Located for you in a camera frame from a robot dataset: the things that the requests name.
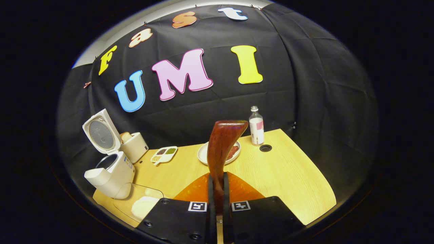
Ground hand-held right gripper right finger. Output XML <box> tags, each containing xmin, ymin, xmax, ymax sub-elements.
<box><xmin>222</xmin><ymin>171</ymin><xmax>305</xmax><ymax>244</ymax></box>

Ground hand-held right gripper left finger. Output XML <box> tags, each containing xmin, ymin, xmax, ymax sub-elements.
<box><xmin>136</xmin><ymin>172</ymin><xmax>217</xmax><ymax>244</ymax></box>

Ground brown wooden spoon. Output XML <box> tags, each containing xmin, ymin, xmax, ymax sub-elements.
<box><xmin>207</xmin><ymin>120</ymin><xmax>249</xmax><ymax>214</ymax></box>

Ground white rice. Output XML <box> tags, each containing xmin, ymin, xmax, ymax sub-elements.
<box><xmin>132</xmin><ymin>196</ymin><xmax>160</xmax><ymax>219</ymax></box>

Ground clear glass rice bowl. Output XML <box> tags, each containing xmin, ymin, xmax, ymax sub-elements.
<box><xmin>113</xmin><ymin>183</ymin><xmax>165</xmax><ymax>222</ymax></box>

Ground white rice cooker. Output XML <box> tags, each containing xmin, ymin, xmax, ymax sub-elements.
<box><xmin>82</xmin><ymin>108</ymin><xmax>136</xmax><ymax>200</ymax></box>

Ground white round plate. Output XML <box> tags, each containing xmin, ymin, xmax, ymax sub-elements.
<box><xmin>197</xmin><ymin>141</ymin><xmax>241</xmax><ymax>166</ymax></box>

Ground red sausage piece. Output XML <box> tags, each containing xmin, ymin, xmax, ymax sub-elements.
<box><xmin>225</xmin><ymin>146</ymin><xmax>240</xmax><ymax>161</ymax></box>

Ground white divided bean dish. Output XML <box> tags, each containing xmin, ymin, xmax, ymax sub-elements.
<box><xmin>150</xmin><ymin>146</ymin><xmax>178</xmax><ymax>166</ymax></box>

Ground clear bottle with pink label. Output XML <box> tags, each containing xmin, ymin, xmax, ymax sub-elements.
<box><xmin>249</xmin><ymin>106</ymin><xmax>265</xmax><ymax>146</ymax></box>

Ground white toaster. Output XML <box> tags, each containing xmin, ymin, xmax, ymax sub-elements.
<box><xmin>119</xmin><ymin>132</ymin><xmax>149</xmax><ymax>164</ymax></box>

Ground black backdrop cloth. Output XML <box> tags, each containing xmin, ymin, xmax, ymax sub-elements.
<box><xmin>57</xmin><ymin>3</ymin><xmax>378</xmax><ymax>204</ymax></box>

